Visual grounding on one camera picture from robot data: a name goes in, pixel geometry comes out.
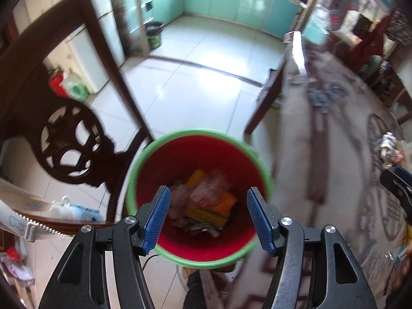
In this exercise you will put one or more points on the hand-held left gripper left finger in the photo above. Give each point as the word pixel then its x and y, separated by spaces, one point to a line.
pixel 157 219

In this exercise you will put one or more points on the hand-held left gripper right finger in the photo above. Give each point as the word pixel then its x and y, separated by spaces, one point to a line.
pixel 260 222

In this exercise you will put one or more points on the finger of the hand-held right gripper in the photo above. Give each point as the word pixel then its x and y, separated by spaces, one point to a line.
pixel 397 183

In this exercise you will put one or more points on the wrappers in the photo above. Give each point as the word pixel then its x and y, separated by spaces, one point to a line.
pixel 389 149

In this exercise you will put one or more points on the red bin with green rim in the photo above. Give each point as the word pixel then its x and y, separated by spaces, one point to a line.
pixel 193 154

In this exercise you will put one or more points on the crumpled white paper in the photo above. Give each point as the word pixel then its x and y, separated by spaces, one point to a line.
pixel 180 202

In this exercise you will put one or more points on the orange carton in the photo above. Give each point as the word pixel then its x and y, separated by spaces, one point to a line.
pixel 222 201

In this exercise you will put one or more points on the carved dark wooden chair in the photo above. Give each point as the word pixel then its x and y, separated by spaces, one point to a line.
pixel 64 141

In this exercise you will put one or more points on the dark red hanging garment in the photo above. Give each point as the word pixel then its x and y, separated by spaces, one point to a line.
pixel 370 45

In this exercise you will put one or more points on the white zippered bag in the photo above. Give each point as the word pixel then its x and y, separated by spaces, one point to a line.
pixel 13 222

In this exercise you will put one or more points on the green white plastic bottle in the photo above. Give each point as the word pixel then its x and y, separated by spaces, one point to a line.
pixel 75 88

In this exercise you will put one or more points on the black white patterned bag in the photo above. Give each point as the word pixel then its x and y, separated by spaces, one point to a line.
pixel 399 27

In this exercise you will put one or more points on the black hanging bag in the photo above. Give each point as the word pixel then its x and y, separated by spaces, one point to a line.
pixel 362 25

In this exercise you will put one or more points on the red packet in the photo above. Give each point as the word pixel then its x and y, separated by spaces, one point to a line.
pixel 56 83

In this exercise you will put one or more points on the white refrigerator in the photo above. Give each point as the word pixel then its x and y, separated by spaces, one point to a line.
pixel 87 61

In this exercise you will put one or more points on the small black green bin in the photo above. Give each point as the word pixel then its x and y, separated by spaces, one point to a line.
pixel 154 35

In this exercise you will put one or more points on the blue red plaid garment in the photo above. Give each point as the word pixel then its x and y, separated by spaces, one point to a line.
pixel 342 0

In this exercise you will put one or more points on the wooden table frame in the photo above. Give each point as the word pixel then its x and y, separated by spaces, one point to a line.
pixel 267 103

